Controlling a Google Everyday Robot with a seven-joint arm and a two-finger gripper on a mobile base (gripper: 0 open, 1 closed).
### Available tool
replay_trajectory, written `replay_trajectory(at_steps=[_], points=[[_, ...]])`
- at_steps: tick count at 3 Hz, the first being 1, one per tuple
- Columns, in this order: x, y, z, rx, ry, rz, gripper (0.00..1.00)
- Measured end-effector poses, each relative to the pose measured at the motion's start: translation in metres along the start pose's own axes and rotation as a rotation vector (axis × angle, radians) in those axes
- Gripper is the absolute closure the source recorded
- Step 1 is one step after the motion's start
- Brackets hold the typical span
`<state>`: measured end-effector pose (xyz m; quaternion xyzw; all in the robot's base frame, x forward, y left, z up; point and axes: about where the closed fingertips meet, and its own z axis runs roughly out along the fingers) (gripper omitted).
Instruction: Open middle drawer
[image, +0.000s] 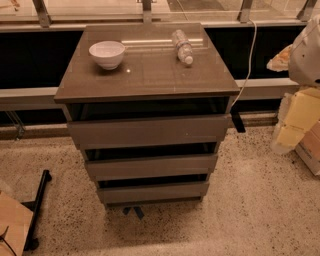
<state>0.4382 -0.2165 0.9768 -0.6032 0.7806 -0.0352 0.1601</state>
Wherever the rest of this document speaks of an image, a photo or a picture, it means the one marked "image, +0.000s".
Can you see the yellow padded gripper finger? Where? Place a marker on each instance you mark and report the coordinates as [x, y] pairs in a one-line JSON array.
[[280, 62], [298, 113]]

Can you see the grey drawer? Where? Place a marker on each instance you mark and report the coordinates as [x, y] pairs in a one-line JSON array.
[[153, 193], [151, 167], [125, 133]]

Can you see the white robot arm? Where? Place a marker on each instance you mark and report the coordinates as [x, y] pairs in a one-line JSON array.
[[304, 63]]

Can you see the grey drawer cabinet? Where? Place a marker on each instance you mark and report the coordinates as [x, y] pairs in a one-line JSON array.
[[150, 82]]

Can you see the cardboard box right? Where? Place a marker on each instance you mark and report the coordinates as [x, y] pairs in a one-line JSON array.
[[309, 149]]

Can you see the black power plug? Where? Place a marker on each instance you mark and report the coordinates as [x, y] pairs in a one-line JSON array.
[[237, 122]]

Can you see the clear plastic water bottle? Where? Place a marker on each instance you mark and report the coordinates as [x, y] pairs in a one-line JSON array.
[[183, 47]]

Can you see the white ceramic bowl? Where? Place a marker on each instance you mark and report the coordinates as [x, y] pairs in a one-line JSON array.
[[107, 54]]

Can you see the blue tape cross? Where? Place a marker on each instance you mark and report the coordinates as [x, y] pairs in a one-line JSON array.
[[136, 209]]

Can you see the cardboard sheet lower left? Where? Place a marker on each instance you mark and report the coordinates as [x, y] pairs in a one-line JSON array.
[[15, 220]]

